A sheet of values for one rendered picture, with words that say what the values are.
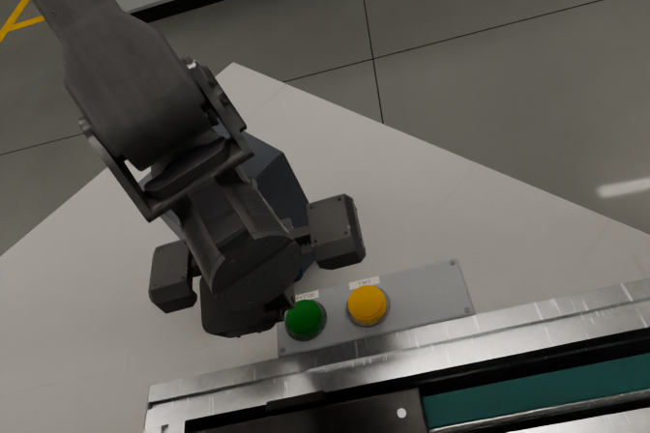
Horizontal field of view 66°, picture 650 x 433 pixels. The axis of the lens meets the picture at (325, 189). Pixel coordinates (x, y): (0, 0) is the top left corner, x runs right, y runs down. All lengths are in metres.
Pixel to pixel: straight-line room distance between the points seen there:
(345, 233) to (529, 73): 1.90
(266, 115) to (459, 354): 0.61
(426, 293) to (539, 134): 1.50
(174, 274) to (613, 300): 0.40
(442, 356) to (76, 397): 0.51
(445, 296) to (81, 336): 0.55
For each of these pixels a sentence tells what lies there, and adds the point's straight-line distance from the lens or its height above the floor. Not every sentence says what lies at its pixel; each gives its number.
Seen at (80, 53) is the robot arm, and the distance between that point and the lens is 0.32.
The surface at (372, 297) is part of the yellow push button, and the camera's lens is 0.54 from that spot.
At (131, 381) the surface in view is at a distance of 0.77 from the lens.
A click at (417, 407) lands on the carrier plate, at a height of 0.97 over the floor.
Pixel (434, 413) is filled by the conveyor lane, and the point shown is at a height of 0.95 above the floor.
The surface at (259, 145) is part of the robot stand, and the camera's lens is 0.60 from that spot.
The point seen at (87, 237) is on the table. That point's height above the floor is 0.86.
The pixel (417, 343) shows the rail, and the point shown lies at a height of 0.96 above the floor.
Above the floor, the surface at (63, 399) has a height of 0.86.
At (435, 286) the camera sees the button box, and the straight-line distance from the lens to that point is 0.55.
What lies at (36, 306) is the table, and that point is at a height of 0.86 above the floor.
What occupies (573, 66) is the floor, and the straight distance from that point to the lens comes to 2.28.
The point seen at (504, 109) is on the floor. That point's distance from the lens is 2.10.
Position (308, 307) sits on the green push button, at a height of 0.97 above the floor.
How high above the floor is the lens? 1.44
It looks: 48 degrees down
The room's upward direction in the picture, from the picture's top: 24 degrees counter-clockwise
